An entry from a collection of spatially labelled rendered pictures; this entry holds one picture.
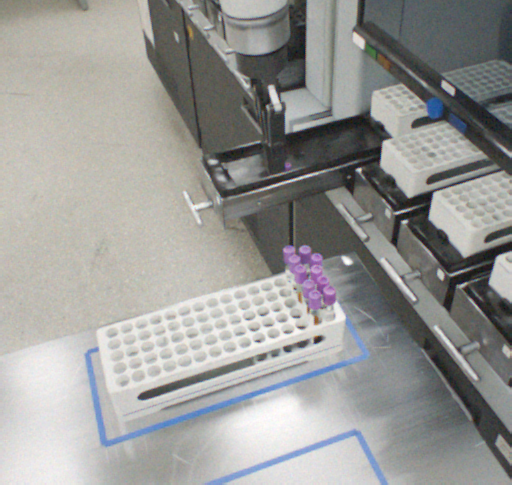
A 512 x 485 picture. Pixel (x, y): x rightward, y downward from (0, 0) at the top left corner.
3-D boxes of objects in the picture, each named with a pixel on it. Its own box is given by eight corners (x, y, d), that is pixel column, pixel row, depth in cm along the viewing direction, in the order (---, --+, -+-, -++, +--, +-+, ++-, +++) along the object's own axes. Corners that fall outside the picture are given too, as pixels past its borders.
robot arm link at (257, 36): (276, -18, 87) (280, 22, 91) (214, -2, 86) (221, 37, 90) (297, 9, 81) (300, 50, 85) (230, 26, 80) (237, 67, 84)
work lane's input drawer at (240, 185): (495, 105, 137) (504, 68, 130) (538, 137, 127) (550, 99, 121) (179, 193, 119) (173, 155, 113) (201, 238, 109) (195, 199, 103)
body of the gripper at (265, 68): (294, 49, 85) (299, 105, 92) (275, 22, 91) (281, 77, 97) (242, 62, 84) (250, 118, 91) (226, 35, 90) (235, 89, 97)
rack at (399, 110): (493, 85, 130) (500, 58, 126) (525, 108, 123) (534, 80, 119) (368, 119, 123) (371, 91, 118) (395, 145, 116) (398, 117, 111)
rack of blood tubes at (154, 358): (314, 295, 87) (315, 264, 83) (345, 349, 80) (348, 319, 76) (105, 359, 81) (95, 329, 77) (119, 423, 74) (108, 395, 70)
